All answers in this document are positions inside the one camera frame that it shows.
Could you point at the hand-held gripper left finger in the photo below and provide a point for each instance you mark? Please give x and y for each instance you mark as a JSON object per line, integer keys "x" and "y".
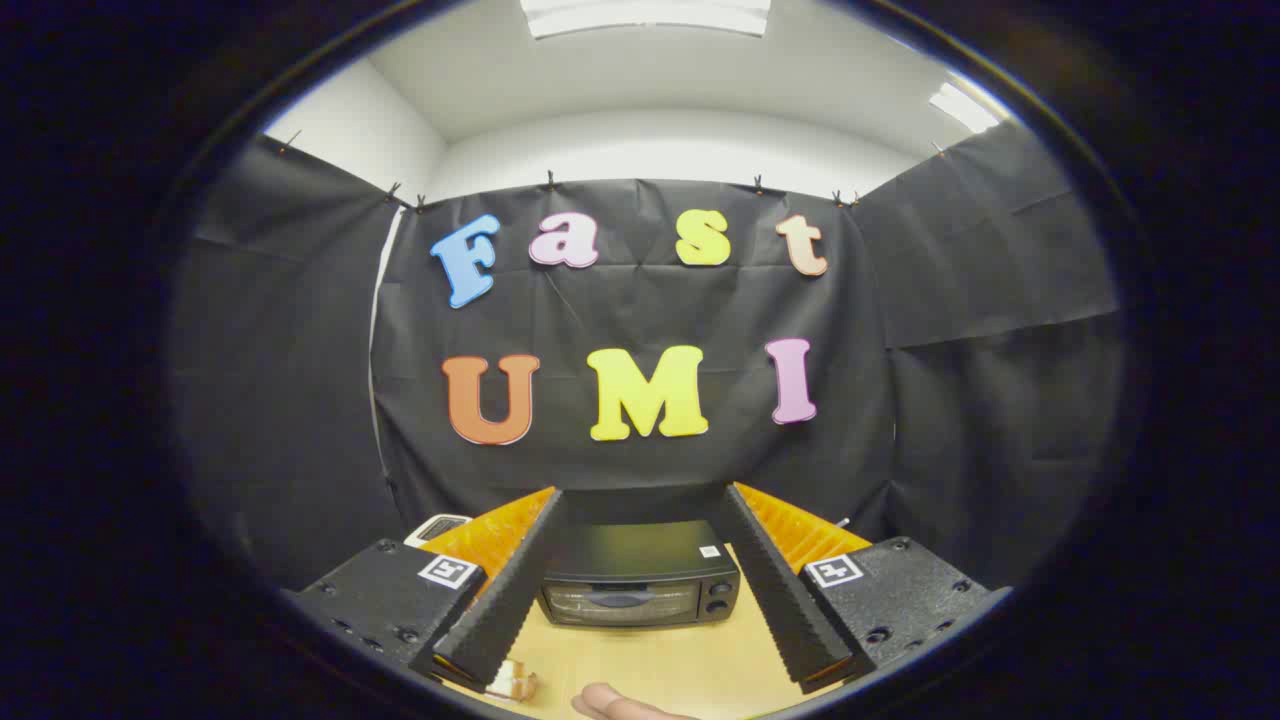
{"x": 510, "y": 590}

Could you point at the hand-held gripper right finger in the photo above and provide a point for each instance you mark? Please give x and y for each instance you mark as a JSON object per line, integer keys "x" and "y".
{"x": 775, "y": 585}

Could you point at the toast bread sandwich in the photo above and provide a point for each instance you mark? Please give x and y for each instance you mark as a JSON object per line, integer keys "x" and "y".
{"x": 515, "y": 685}

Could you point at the black toaster oven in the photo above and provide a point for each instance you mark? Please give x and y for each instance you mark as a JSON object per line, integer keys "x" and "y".
{"x": 640, "y": 550}

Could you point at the white pop-up toaster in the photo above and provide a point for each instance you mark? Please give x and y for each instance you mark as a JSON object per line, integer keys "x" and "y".
{"x": 437, "y": 527}

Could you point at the ceiling light panel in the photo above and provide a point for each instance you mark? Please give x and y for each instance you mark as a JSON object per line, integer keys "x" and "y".
{"x": 962, "y": 106}
{"x": 645, "y": 15}

